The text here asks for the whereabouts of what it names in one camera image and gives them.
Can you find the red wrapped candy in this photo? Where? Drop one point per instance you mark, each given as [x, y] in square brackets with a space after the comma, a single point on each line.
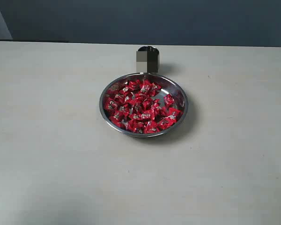
[173, 114]
[166, 122]
[111, 105]
[169, 100]
[145, 87]
[151, 128]
[145, 116]
[117, 117]

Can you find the round stainless steel plate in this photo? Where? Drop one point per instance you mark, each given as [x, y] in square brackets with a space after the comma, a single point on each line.
[125, 90]

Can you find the small stainless steel cup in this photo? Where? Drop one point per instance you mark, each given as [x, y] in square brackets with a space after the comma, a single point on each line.
[147, 59]

